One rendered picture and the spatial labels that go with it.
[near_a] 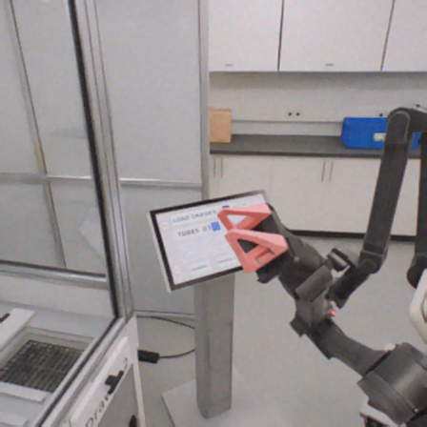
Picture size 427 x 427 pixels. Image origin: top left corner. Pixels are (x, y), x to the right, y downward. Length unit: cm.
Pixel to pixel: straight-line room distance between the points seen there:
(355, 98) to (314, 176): 101
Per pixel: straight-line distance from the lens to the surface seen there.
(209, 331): 170
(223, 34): 364
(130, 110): 214
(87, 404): 109
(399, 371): 67
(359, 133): 365
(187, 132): 208
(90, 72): 94
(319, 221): 372
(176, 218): 139
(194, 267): 136
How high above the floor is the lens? 175
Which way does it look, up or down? 25 degrees down
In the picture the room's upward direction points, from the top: straight up
